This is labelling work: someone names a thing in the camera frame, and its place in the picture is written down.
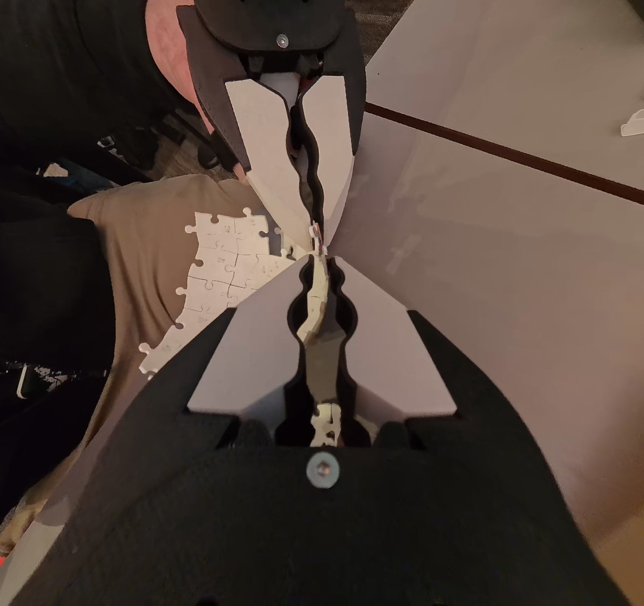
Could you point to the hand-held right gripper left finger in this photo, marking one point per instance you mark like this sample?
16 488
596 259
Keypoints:
246 359

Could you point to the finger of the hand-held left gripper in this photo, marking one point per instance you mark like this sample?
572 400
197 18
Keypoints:
261 128
332 123

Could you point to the person's left forearm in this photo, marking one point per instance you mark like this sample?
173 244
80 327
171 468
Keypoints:
75 53

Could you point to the pile of clear plastic caps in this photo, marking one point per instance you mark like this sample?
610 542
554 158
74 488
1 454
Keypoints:
634 123

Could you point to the partly built white puzzle ball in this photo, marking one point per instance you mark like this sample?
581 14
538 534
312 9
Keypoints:
221 269

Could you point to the person's tan trouser leg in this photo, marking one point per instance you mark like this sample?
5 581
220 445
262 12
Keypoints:
131 289

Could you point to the person's left hand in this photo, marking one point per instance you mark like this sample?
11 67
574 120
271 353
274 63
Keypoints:
171 48

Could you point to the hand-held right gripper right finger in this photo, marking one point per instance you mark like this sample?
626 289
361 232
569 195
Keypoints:
397 364

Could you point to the white puzzle pieces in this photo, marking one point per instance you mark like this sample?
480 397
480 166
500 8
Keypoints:
327 425

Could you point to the wooden-edged white table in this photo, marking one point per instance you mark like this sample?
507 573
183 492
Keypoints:
503 53

